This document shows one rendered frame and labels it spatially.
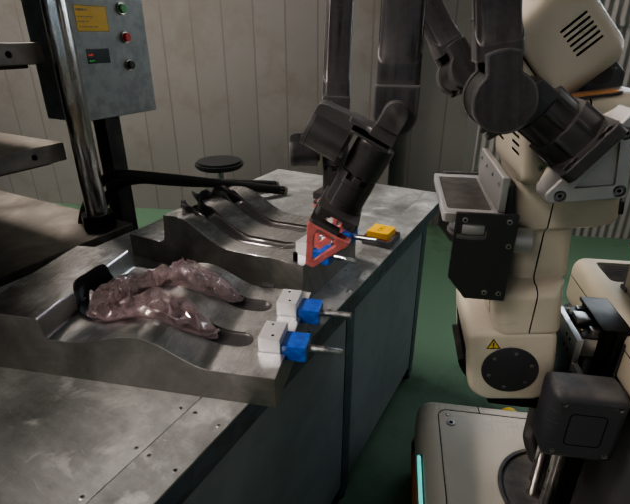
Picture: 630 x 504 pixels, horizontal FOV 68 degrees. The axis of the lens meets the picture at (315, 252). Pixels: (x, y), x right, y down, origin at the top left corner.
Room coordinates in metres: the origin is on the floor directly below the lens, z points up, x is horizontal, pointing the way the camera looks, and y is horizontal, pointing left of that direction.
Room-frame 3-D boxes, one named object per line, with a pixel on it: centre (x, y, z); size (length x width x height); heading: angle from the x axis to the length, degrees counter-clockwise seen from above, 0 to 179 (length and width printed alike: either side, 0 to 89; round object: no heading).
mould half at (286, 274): (1.07, 0.18, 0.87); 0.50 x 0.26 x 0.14; 61
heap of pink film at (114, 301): (0.73, 0.27, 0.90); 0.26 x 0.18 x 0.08; 79
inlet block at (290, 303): (0.73, 0.00, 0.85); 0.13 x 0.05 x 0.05; 79
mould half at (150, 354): (0.72, 0.28, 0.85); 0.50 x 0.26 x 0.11; 79
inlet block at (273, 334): (0.62, 0.02, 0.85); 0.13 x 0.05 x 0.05; 79
